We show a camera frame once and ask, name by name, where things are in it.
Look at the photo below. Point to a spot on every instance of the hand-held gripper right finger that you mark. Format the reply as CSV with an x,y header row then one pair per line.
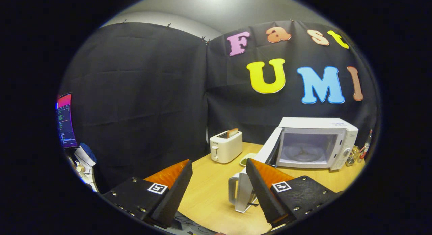
x,y
265,198

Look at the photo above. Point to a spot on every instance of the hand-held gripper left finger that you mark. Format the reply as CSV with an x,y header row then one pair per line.
x,y
175,194

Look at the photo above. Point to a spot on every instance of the white microwave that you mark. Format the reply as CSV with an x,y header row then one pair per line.
x,y
314,123

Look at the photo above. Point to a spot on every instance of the white divided bean dish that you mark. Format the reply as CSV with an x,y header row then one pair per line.
x,y
246,159

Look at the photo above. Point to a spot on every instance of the white toaster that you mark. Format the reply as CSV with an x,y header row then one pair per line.
x,y
226,149

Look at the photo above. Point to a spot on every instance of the toast slice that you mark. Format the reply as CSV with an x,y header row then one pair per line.
x,y
232,132

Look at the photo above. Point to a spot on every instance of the white and blue desk item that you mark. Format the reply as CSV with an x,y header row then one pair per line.
x,y
85,154

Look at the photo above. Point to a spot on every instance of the black backdrop cloth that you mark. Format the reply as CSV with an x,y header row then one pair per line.
x,y
141,93

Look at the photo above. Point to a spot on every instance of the clear plastic water bottle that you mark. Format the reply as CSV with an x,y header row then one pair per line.
x,y
366,145

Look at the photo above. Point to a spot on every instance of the computer monitor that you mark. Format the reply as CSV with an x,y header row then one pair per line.
x,y
65,122

